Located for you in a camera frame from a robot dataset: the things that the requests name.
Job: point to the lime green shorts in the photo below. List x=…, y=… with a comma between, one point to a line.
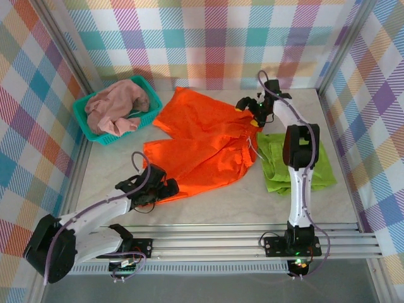
x=271, y=158

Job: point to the orange shorts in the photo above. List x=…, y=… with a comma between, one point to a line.
x=205, y=142

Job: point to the pink shorts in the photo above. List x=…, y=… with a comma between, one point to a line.
x=107, y=104

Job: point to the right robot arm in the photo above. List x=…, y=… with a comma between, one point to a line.
x=298, y=195

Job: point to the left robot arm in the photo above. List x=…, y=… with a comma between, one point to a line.
x=94, y=212

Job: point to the teal plastic basket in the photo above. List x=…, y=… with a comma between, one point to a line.
x=94, y=135

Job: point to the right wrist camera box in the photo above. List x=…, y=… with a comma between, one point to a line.
x=272, y=86

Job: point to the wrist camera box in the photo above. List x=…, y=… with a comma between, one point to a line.
x=156, y=175
x=272, y=86

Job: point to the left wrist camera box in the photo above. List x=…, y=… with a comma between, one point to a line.
x=156, y=175

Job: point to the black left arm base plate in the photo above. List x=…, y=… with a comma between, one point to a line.
x=142, y=247

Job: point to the aluminium rail frame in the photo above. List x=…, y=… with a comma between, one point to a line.
x=205, y=244

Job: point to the aluminium upright post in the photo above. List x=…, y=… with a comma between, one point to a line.
x=344, y=47
x=67, y=47

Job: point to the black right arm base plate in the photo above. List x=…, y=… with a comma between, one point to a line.
x=274, y=247

